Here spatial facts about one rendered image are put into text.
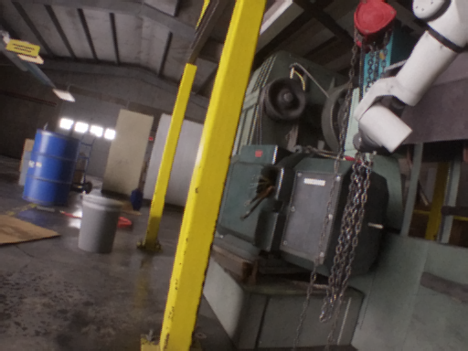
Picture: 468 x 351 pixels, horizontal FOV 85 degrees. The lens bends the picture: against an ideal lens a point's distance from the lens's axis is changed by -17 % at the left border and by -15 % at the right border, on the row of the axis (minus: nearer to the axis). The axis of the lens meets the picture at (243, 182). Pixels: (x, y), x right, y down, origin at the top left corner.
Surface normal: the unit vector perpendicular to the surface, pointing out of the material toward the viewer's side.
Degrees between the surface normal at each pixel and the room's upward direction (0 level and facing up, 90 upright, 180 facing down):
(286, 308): 90
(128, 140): 90
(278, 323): 90
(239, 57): 90
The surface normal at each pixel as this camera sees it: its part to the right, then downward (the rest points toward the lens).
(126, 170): 0.35, 0.04
